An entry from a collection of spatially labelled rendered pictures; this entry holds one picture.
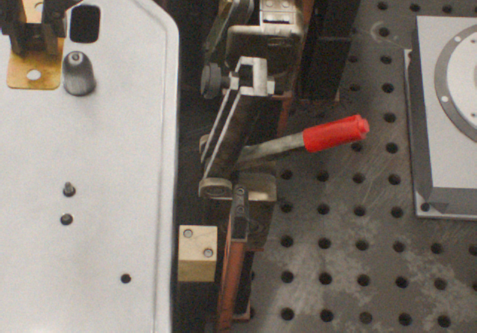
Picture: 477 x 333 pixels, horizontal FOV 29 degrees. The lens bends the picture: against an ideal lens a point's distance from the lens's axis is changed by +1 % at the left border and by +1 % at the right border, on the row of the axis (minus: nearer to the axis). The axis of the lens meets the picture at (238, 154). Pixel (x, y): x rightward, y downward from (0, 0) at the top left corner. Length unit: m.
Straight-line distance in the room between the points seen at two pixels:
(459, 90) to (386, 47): 0.19
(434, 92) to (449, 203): 0.15
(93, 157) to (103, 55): 0.12
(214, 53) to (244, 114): 0.24
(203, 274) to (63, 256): 0.14
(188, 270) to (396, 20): 0.72
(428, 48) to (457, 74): 0.06
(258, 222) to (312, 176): 0.38
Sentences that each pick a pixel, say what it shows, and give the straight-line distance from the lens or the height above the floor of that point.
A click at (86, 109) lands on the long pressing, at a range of 0.96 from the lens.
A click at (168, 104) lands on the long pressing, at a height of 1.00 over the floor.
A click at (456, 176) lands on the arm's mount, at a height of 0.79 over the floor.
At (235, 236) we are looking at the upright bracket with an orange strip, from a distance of 0.72.
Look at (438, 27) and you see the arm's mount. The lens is 1.33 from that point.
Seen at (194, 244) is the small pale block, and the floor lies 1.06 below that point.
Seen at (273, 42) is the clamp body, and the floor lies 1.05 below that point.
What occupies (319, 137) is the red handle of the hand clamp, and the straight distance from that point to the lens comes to 0.80.
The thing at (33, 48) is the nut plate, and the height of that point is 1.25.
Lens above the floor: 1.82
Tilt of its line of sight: 61 degrees down
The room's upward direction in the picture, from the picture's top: 8 degrees clockwise
